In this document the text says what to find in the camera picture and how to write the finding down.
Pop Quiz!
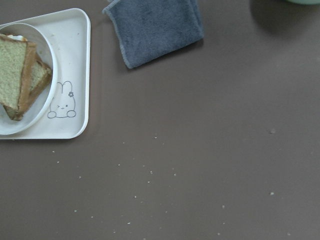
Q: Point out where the fried egg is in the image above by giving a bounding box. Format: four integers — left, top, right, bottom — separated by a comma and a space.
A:
7, 34, 28, 42

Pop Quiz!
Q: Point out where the grey folded cloth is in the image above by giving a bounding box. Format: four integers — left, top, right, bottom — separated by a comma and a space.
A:
102, 0, 204, 69

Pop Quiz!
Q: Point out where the cream rabbit tray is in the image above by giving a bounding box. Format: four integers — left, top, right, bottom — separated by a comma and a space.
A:
0, 8, 91, 140

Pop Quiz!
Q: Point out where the white round plate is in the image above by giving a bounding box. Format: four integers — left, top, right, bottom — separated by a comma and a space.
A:
0, 23, 58, 137

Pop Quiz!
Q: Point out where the bread slice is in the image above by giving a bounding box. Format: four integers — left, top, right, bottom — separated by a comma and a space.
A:
0, 34, 37, 114
4, 53, 52, 121

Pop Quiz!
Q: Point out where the green bowl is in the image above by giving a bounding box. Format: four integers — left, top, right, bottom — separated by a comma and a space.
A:
287, 0, 320, 5

